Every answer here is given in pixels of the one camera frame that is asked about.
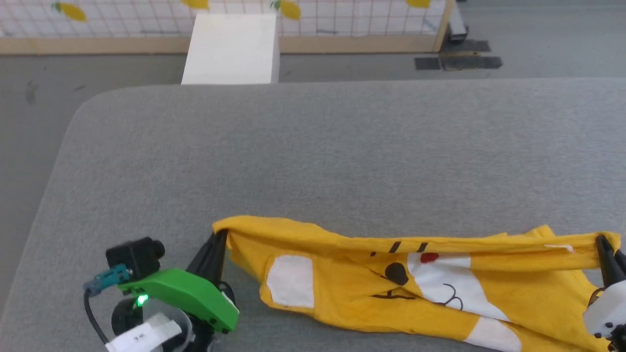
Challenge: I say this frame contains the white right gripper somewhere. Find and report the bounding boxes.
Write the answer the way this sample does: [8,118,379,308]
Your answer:
[582,234,626,339]

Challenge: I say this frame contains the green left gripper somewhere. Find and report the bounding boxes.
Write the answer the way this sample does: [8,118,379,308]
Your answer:
[117,230,240,334]

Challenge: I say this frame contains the yellow cartoon print garment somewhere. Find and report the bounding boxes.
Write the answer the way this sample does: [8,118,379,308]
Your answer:
[212,215,623,352]

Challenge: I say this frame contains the white paper label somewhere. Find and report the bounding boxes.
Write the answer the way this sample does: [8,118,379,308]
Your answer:
[105,320,182,352]

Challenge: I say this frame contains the white rectangular box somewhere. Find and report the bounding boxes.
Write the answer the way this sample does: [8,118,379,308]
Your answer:
[180,13,281,86]

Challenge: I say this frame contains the large black floor mat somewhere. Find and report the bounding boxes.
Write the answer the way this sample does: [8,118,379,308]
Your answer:
[440,40,504,71]

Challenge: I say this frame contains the grey metal panel stand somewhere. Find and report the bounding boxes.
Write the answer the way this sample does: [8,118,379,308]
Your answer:
[447,0,470,43]

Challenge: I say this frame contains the teal plug black cable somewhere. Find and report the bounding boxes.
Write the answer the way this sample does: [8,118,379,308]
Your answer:
[83,264,133,344]

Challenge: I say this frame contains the wire grid fence with lemons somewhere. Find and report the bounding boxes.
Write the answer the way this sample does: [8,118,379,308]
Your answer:
[0,0,456,55]

